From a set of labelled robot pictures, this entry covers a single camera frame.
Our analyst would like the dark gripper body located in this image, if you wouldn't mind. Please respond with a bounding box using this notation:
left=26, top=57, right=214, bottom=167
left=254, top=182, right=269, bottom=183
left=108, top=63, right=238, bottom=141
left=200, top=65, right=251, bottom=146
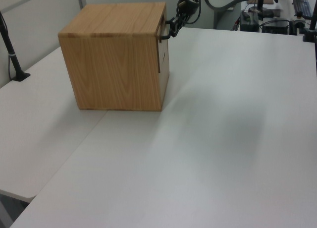
left=177, top=0, right=201, bottom=17

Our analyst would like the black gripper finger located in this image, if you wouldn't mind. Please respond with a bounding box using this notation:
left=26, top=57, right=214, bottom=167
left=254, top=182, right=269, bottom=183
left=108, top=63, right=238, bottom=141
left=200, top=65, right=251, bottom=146
left=170, top=13, right=186, bottom=26
left=169, top=23, right=183, bottom=38

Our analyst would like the black drawer handle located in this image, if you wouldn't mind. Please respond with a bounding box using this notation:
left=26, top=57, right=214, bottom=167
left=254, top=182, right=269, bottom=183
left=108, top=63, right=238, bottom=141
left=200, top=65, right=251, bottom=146
left=159, top=21, right=172, bottom=40

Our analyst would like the wooden sliding drawer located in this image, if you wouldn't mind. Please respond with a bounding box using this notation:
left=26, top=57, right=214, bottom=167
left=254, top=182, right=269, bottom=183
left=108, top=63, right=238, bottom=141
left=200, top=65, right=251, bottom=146
left=158, top=4, right=171, bottom=74

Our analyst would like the wooden drawer cabinet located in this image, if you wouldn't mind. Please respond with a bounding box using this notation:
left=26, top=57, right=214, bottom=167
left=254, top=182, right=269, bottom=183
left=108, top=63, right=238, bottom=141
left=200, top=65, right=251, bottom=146
left=57, top=1, right=171, bottom=113

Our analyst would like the black electronics box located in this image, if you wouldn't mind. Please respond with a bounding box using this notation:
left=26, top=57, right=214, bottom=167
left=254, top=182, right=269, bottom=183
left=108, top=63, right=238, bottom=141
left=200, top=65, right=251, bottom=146
left=240, top=11, right=261, bottom=32
left=262, top=18, right=291, bottom=36

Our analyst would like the black stand pole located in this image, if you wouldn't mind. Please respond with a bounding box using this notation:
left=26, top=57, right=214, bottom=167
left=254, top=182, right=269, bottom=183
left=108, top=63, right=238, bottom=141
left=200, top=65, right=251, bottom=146
left=252, top=0, right=264, bottom=15

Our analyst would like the black keyboard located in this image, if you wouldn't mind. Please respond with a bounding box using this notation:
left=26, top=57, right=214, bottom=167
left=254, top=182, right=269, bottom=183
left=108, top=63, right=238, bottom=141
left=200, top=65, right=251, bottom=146
left=292, top=0, right=314, bottom=19

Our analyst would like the thin black cable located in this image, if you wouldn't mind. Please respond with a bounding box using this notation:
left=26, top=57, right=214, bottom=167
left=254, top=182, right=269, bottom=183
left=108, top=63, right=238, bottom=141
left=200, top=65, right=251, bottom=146
left=185, top=0, right=202, bottom=25

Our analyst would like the grey curved hose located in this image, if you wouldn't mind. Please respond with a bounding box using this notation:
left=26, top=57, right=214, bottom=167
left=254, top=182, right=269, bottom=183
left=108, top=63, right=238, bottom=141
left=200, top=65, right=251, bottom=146
left=203, top=0, right=282, bottom=10

